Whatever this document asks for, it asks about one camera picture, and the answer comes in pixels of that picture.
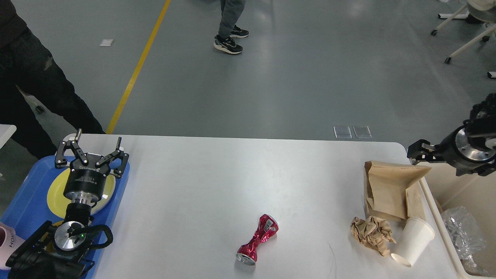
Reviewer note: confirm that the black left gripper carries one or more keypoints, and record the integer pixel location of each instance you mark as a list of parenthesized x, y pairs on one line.
[(87, 182)]

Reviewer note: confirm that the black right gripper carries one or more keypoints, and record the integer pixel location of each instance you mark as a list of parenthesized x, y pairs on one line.
[(467, 155)]

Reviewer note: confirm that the yellow plastic plate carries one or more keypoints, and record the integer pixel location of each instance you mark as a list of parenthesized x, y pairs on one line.
[(58, 185)]

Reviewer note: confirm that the foil sheet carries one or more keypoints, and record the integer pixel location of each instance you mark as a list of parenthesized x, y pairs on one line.
[(472, 268), (464, 232)]

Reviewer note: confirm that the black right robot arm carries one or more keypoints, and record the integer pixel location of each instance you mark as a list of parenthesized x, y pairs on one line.
[(482, 119)]

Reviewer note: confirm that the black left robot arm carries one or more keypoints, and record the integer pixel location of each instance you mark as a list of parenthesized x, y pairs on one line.
[(77, 241)]

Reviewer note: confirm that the beige plastic bin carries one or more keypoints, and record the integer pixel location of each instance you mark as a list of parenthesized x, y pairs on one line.
[(475, 193)]

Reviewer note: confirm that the brown paper bag right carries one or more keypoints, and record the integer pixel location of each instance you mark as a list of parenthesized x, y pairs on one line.
[(393, 192)]

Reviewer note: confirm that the crumpled brown paper ball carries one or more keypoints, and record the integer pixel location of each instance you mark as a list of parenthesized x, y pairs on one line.
[(374, 233)]

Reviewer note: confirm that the pink HOME mug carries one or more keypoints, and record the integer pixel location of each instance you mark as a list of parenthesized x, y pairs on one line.
[(9, 242)]

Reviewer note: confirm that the person in black clothes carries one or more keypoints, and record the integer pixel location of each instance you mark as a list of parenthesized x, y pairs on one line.
[(27, 66)]

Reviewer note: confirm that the crushed red can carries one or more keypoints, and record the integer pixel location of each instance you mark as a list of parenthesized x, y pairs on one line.
[(267, 228)]

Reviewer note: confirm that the person in grey trousers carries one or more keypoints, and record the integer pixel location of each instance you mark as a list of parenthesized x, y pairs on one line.
[(231, 10)]

